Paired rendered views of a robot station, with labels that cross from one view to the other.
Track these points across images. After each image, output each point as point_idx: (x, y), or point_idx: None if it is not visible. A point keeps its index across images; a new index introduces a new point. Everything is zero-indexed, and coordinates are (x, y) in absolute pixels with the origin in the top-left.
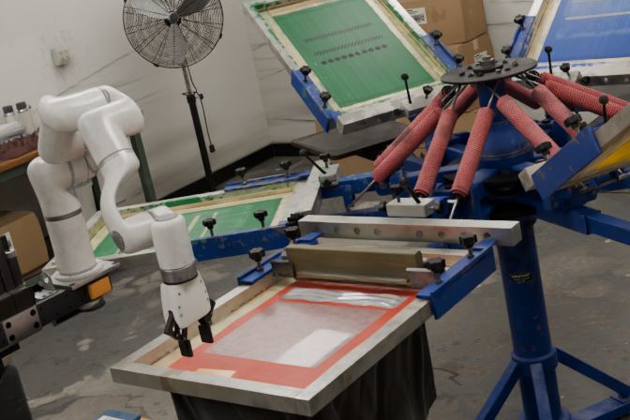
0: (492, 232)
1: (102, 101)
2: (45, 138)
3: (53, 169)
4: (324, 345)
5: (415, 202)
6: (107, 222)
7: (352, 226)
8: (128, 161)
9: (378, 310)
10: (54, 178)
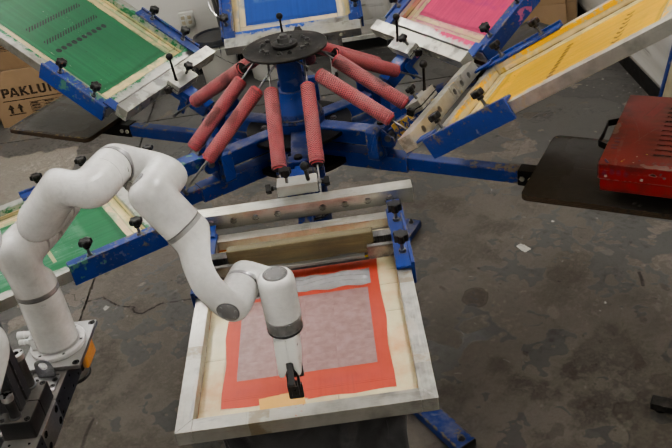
0: (394, 194)
1: (126, 163)
2: (46, 217)
3: (34, 246)
4: (355, 336)
5: (303, 179)
6: (211, 296)
7: (251, 213)
8: (207, 225)
9: (358, 288)
10: (37, 256)
